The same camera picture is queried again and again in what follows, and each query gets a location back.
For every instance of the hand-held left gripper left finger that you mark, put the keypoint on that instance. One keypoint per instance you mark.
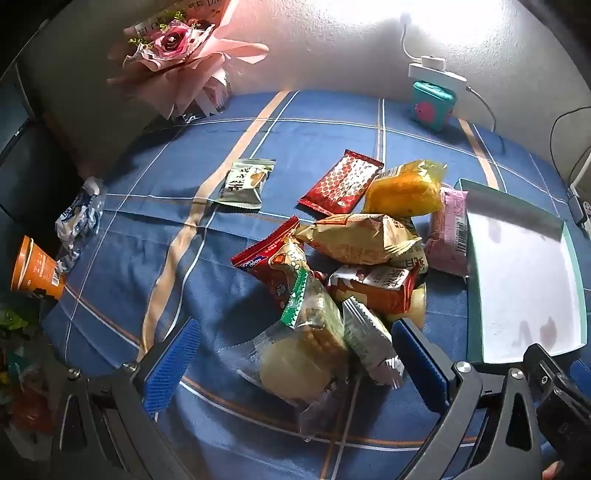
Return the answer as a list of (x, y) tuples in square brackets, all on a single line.
[(168, 369)]

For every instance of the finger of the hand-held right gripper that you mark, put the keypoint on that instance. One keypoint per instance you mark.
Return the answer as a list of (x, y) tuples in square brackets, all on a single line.
[(554, 397)]

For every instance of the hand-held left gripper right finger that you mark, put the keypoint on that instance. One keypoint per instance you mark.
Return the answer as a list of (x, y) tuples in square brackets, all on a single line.
[(420, 369)]

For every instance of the white green silver-edged packet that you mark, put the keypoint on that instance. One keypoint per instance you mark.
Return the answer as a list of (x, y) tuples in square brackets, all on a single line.
[(369, 337)]

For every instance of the red and white snack packet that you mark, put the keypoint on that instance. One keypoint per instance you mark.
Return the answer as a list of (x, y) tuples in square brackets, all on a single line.
[(374, 288)]

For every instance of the green-edged clear cracker packet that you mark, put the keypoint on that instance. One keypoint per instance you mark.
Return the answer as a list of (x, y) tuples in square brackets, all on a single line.
[(318, 318)]

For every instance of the clear bun packet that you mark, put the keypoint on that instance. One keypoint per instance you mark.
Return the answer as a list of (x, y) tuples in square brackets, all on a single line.
[(286, 374)]

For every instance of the teal cardboard box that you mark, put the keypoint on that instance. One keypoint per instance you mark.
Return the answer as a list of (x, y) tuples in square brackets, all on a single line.
[(521, 277)]

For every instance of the pink snack packet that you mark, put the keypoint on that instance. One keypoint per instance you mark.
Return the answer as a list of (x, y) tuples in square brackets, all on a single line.
[(445, 235)]

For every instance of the red honeycomb snack packet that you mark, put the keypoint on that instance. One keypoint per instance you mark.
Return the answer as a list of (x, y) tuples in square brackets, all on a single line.
[(270, 265)]

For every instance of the tan snack packet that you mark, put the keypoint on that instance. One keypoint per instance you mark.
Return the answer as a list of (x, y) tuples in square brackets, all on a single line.
[(355, 237)]

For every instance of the orange clear cake packet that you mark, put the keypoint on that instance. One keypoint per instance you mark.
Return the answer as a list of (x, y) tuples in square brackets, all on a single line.
[(404, 191)]

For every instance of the yellow jelly cup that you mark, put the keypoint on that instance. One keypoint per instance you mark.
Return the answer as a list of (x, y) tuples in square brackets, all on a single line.
[(413, 309)]

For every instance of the small pale green snack packet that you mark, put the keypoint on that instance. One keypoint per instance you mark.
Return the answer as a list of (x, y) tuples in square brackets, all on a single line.
[(415, 258)]

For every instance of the pile of colourful bags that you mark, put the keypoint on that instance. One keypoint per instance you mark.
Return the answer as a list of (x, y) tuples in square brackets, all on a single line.
[(23, 401)]

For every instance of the orange paper cup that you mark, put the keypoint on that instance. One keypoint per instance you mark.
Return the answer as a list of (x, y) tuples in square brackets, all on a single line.
[(39, 272)]

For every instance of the blue white crumpled bag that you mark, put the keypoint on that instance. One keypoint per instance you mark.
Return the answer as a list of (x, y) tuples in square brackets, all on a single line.
[(76, 217)]

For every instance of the grey power adapter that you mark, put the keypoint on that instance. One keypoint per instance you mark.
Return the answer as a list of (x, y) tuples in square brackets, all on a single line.
[(577, 207)]

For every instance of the red patterned snack packet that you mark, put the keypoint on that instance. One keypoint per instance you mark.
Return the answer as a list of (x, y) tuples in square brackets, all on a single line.
[(341, 184)]

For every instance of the blue plaid cloth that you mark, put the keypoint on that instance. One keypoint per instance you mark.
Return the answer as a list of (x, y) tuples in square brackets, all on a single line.
[(323, 138)]

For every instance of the dark cabinet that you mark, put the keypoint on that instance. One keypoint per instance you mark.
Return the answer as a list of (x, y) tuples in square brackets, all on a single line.
[(27, 152)]

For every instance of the small teal box pink figure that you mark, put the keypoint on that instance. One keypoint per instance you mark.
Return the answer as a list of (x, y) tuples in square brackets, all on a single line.
[(434, 108)]

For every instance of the pink flower bouquet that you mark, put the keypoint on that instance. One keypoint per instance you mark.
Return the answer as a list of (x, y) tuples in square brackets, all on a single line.
[(184, 60)]

